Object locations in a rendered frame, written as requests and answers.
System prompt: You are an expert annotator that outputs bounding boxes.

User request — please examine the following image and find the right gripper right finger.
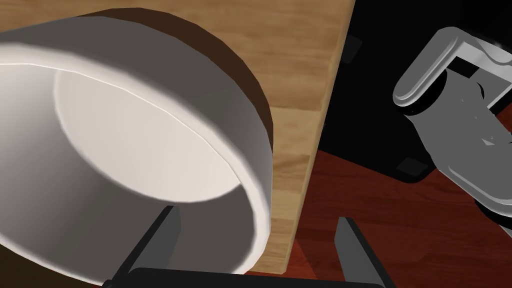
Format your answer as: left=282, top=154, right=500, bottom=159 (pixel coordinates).
left=334, top=216, right=387, bottom=287

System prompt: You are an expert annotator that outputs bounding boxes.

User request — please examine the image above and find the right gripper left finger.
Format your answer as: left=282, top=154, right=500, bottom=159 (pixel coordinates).
left=102, top=205, right=182, bottom=287

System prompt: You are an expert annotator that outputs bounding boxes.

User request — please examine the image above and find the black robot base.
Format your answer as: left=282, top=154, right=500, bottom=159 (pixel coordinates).
left=318, top=0, right=512, bottom=185

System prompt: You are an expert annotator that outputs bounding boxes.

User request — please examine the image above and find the white bowl with brown outside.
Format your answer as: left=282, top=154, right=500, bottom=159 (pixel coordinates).
left=0, top=7, right=275, bottom=288

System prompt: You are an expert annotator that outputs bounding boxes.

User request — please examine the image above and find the light wooden table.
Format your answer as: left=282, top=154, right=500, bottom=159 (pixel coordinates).
left=0, top=0, right=357, bottom=276

